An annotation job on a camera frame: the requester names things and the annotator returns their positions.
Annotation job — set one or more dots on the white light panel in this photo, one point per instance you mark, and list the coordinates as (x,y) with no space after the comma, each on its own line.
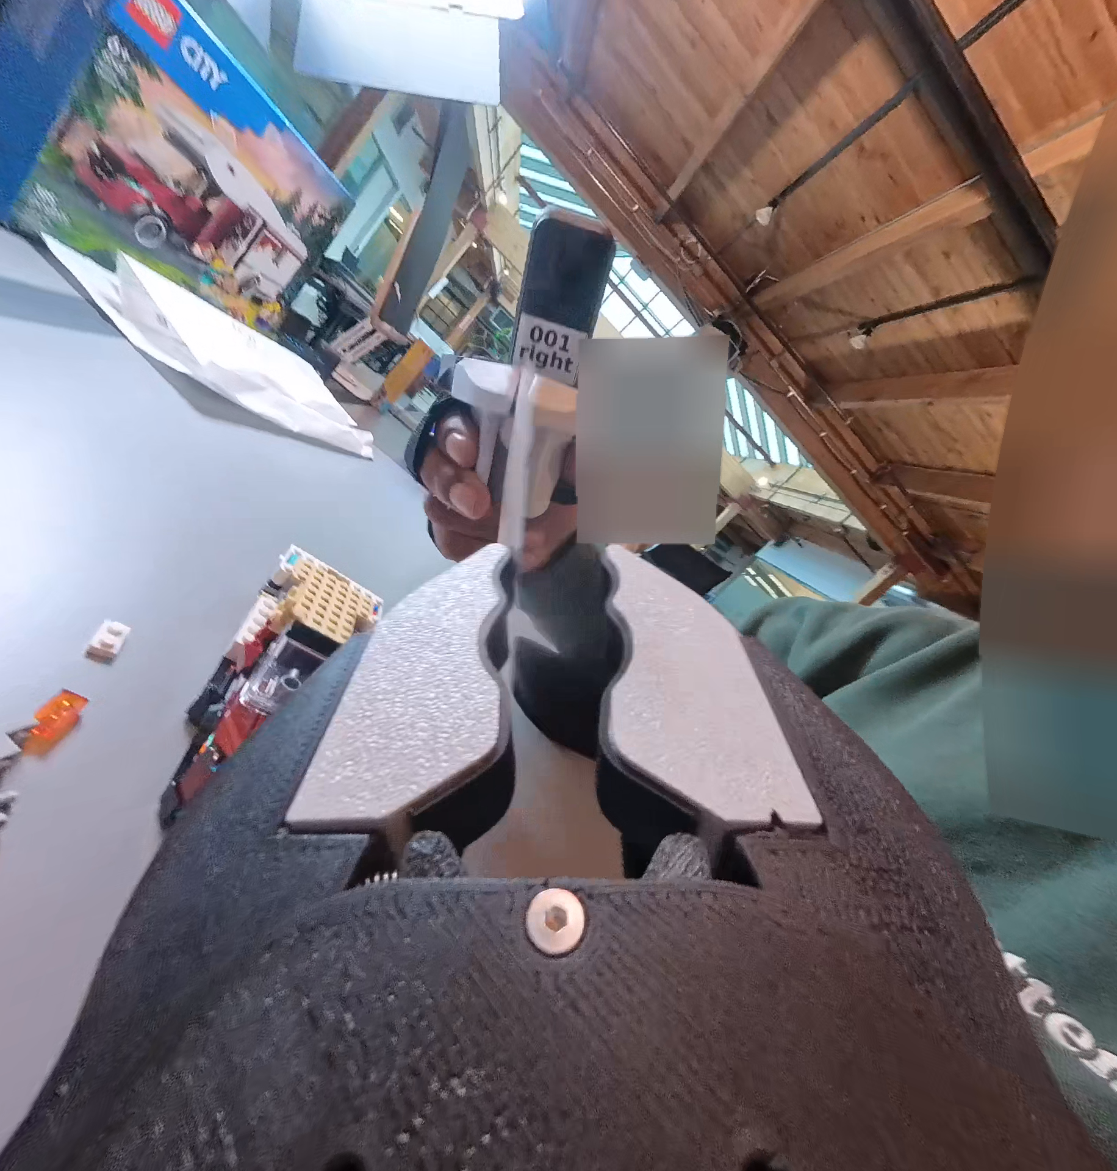
(403,46)

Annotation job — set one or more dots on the green sweatshirt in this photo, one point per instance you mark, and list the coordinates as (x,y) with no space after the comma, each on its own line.
(906,777)

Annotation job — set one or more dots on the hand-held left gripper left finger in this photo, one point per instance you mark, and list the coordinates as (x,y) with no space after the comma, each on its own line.
(412,715)

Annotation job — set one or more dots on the red and tan brick truck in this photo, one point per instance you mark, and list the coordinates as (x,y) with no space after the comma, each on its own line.
(274,641)

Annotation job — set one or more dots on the white paper bag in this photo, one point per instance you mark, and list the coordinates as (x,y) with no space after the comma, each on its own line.
(229,366)

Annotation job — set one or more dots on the small white plate brick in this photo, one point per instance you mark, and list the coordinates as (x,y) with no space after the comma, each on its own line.
(109,641)

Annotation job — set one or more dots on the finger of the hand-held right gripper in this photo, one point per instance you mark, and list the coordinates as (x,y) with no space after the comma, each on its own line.
(486,384)
(559,439)

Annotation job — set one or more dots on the grey desk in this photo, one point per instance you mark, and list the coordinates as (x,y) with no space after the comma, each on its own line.
(155,513)

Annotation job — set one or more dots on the printed sticker sheet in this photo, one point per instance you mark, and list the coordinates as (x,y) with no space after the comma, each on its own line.
(515,513)

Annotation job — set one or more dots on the blue toy box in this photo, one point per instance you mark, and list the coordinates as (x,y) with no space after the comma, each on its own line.
(155,164)

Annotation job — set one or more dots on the person's right hand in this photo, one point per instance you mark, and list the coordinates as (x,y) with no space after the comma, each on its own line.
(458,494)

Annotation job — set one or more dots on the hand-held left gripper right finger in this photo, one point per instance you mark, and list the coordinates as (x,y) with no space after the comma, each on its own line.
(695,715)

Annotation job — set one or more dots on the orange transparent flat brick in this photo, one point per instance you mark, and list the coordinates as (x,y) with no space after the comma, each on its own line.
(58,722)

